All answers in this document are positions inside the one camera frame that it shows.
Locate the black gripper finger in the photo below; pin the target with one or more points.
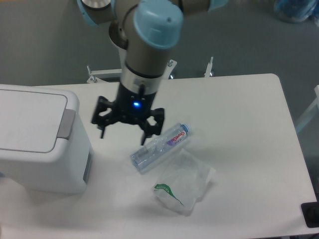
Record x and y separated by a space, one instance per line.
152 129
105 113

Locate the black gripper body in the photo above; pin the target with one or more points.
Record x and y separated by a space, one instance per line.
131 108

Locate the white push-lid trash can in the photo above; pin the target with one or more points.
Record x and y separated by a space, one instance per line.
43 142

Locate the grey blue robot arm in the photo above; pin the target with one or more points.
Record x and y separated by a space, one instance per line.
147 30

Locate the clear plastic water bottle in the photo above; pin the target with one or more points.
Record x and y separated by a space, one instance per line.
159 146

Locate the crumpled clear plastic bag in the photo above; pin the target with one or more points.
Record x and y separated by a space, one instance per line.
183 183

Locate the blue plastic bag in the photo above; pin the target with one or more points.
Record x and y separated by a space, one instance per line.
294 11

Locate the black clamp at table edge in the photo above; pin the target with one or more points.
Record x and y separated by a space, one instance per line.
310 212

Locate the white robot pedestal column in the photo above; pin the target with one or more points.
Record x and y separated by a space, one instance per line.
119 52

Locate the white frame at right edge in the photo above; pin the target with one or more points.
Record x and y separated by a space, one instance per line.
311 111

